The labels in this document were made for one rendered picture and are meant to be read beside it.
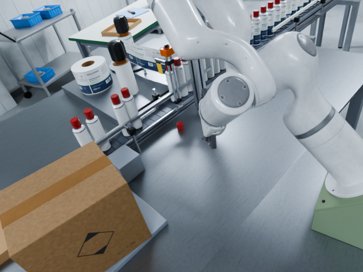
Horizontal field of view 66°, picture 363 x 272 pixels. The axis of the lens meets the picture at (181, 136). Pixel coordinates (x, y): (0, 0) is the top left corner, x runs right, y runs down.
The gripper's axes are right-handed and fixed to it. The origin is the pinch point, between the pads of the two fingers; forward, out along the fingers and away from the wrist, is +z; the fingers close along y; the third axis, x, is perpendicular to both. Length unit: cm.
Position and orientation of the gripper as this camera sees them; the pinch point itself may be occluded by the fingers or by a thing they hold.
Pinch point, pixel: (204, 122)
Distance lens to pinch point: 83.2
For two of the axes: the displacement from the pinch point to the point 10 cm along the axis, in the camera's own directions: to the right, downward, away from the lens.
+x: -9.8, 1.4, -1.1
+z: -0.9, 1.3, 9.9
